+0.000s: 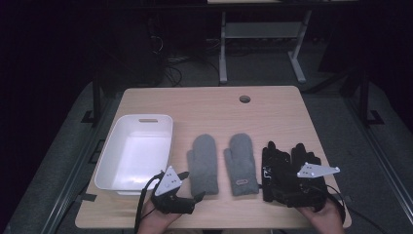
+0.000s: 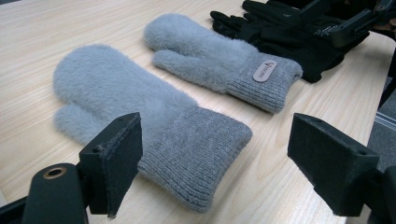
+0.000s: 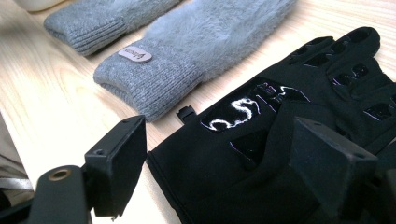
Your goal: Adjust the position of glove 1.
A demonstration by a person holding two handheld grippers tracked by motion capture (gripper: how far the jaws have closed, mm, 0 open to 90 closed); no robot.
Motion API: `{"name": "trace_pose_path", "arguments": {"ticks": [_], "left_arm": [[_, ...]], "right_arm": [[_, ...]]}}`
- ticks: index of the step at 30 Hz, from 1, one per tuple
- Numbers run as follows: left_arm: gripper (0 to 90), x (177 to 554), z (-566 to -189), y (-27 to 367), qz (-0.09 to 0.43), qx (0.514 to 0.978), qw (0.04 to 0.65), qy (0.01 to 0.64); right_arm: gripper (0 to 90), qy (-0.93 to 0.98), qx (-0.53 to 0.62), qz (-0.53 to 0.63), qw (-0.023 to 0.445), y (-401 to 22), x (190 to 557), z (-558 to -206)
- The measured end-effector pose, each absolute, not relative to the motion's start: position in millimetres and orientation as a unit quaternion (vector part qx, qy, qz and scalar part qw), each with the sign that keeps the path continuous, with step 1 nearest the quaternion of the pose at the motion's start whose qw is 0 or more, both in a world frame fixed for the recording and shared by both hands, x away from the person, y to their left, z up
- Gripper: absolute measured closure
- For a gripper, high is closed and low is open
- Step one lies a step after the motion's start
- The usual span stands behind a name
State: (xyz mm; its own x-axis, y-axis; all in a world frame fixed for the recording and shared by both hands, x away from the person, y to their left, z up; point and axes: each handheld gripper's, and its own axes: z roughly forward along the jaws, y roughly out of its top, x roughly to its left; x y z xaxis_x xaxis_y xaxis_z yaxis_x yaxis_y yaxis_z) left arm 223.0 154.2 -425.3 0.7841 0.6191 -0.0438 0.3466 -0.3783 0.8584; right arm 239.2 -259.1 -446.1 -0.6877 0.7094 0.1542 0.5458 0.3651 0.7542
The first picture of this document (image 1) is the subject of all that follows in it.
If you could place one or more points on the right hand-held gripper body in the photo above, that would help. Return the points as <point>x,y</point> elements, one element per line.
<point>311,170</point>

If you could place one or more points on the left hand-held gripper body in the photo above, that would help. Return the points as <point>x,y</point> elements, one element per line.
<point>168,182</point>

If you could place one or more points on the plain grey mitten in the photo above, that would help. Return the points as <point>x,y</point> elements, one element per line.
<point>203,162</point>

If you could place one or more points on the white plastic bin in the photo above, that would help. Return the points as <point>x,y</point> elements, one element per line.
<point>136,156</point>

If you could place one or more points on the grey mitten with label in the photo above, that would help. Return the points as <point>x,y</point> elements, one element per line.
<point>240,159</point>

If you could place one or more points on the person's left hand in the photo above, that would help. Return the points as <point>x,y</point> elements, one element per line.
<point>154,222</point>

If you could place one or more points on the person's right hand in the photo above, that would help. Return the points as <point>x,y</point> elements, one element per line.
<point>326,221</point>

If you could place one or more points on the black tape strip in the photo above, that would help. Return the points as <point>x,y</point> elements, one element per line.
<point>87,197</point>

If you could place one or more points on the black metal stand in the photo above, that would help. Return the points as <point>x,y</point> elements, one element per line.
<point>96,97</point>
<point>364,97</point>

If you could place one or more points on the white metal desk frame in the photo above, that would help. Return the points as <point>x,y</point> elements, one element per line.
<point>259,30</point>

